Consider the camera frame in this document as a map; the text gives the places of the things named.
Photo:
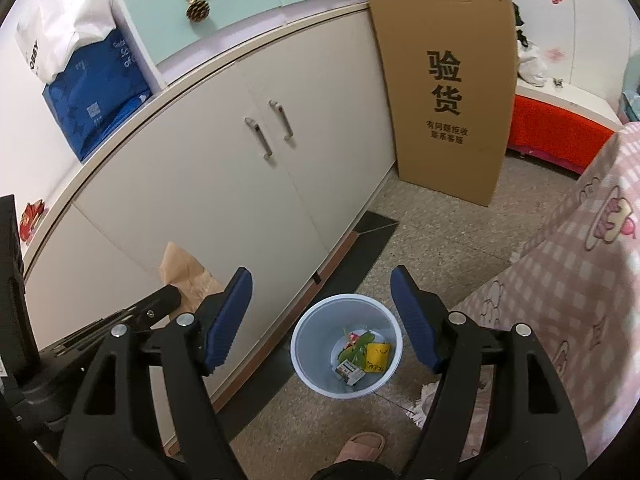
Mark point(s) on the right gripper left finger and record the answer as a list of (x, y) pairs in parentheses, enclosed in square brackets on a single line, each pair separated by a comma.
[(112, 432)]

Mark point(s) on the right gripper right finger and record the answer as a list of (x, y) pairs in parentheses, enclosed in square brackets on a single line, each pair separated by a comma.
[(500, 410)]

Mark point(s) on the white plastic trash bin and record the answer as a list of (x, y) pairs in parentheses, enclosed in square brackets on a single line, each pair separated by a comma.
[(346, 346)]

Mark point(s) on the pink checkered bed sheet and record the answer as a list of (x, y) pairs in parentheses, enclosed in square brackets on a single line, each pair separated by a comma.
[(575, 282)]

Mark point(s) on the brown paper bag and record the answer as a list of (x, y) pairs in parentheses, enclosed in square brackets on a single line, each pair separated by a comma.
[(194, 282)]

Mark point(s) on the pink slipper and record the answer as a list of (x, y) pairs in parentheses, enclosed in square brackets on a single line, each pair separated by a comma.
[(367, 446)]

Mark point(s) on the blue shopping bag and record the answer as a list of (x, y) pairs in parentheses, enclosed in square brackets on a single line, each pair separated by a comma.
[(100, 88)]

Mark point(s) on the beige floor cabinet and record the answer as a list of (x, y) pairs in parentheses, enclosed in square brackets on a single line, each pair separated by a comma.
[(264, 159)]

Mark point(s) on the red storage box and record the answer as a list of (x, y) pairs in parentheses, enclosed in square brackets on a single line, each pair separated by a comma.
[(565, 126)]

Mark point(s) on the white plastic bag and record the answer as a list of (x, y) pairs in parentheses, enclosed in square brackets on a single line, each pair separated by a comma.
[(53, 30)]

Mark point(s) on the white bag on shelf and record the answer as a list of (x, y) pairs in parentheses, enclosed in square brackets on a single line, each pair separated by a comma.
[(531, 67)]

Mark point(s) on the mint drawer unit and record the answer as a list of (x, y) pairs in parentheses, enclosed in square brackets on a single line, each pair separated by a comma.
[(167, 45)]

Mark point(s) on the pinecone ornament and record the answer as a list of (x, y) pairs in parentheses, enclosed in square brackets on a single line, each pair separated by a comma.
[(197, 11)]

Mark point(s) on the tall cardboard box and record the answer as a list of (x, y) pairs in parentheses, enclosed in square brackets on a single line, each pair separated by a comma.
[(450, 74)]

